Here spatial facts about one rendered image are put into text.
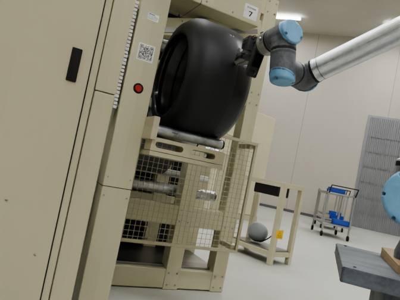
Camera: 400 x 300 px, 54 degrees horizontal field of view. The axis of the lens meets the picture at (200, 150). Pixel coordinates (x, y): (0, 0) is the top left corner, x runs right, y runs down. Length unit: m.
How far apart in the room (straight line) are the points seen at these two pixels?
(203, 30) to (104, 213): 0.89
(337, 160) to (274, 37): 11.31
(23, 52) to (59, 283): 0.51
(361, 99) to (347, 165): 2.07
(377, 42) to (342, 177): 11.29
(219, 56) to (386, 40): 0.65
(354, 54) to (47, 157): 1.03
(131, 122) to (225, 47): 0.51
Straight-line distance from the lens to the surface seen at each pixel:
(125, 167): 1.74
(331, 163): 12.66
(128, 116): 1.74
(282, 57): 1.42
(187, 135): 1.74
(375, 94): 13.06
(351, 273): 1.11
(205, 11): 2.32
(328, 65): 1.48
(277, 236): 3.94
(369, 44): 1.44
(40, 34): 0.94
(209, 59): 1.68
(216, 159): 1.79
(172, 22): 2.30
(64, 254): 0.96
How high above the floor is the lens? 0.77
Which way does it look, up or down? 3 degrees up
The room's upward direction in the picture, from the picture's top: 11 degrees clockwise
